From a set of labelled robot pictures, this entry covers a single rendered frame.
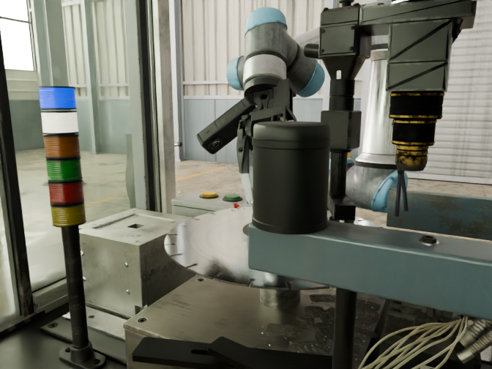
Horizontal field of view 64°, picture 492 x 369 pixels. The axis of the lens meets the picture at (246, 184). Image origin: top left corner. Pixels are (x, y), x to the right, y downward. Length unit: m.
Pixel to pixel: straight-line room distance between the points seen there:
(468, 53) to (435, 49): 5.94
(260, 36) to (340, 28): 0.22
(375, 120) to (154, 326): 0.75
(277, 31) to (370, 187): 0.50
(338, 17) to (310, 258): 0.33
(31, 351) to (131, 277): 0.19
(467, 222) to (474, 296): 0.41
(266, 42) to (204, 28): 7.23
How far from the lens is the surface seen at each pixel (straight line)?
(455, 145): 6.41
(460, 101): 6.39
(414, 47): 0.48
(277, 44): 0.72
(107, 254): 0.77
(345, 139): 0.53
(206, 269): 0.47
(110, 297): 0.80
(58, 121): 0.58
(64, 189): 0.59
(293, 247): 0.30
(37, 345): 0.78
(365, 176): 1.06
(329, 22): 0.54
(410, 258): 0.28
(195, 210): 0.98
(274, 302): 0.59
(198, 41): 7.96
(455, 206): 0.69
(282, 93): 0.66
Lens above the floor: 1.14
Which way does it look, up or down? 12 degrees down
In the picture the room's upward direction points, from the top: straight up
